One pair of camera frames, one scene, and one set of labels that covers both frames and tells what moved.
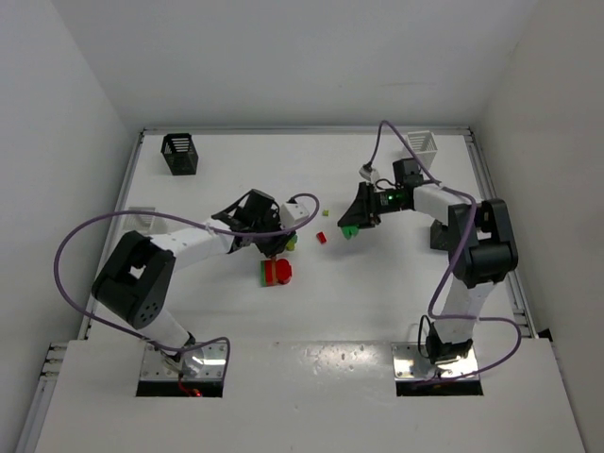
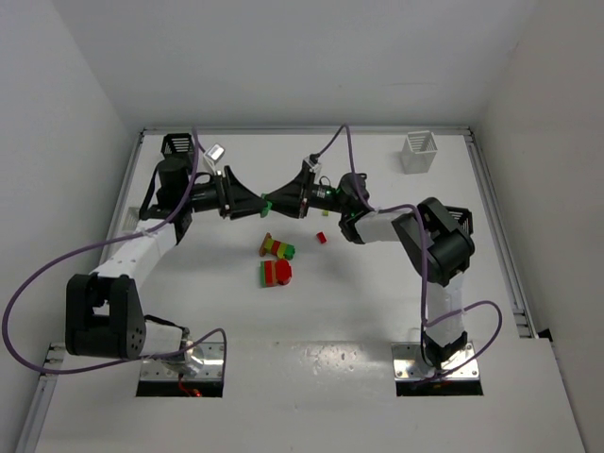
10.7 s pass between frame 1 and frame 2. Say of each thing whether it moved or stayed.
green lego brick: moved
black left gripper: moved
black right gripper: moved
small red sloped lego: stayed
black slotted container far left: stayed
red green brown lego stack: stayed
